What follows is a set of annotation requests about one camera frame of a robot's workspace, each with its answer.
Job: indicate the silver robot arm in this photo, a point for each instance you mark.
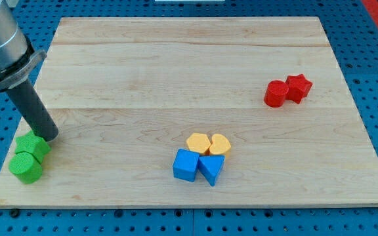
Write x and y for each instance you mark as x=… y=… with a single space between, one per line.
x=17 y=55

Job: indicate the wooden board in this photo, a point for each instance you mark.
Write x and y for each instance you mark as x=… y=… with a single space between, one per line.
x=126 y=93

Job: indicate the yellow hexagon block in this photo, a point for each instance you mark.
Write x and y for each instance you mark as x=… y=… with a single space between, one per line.
x=199 y=143

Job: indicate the yellow heart block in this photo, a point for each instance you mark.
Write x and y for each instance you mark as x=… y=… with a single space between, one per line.
x=220 y=145

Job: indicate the blue cube block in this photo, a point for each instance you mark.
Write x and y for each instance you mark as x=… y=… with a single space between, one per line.
x=185 y=165

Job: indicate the blue triangle block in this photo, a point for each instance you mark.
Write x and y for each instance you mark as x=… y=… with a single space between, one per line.
x=210 y=167

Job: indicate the red cylinder block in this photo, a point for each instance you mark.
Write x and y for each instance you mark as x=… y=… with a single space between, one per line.
x=276 y=93

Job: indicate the red star block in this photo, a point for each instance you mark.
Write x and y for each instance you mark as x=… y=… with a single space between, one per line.
x=298 y=87

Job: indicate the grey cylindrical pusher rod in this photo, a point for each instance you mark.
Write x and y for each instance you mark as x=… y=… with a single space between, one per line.
x=29 y=104

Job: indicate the green star block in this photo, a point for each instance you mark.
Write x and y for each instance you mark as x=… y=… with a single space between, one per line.
x=32 y=144

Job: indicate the green cylinder block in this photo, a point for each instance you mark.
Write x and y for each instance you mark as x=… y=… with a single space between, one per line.
x=25 y=167

